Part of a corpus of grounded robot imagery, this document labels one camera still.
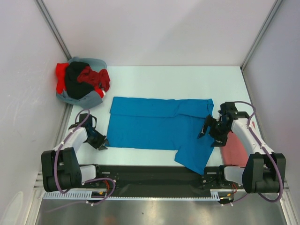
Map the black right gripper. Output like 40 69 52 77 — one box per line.
197 115 230 147

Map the grey plastic basket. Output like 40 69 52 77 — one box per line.
55 56 108 105

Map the white slotted cable duct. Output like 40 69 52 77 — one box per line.
43 190 233 202

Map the folded pink t-shirt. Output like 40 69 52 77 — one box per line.
220 131 248 167

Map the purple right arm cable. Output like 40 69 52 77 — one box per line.
234 100 285 203

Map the aluminium front rail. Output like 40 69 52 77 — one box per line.
33 172 289 191

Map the bright red t-shirt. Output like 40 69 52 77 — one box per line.
55 62 69 94

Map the blue t-shirt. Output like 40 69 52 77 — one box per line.
107 97 214 175

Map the aluminium corner post right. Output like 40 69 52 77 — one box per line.
240 0 284 72

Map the black t-shirt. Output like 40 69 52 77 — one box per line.
65 61 94 99

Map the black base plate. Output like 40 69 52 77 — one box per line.
96 165 243 198

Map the dark red t-shirt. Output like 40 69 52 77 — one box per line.
77 66 110 91

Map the aluminium corner post left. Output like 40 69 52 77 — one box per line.
34 0 72 60

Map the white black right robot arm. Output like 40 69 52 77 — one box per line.
198 102 286 195

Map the grey t-shirt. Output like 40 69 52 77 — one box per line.
67 91 103 109

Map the aluminium corner post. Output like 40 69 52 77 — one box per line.
34 0 72 60
240 0 284 72

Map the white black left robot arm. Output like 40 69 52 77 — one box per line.
41 113 109 194

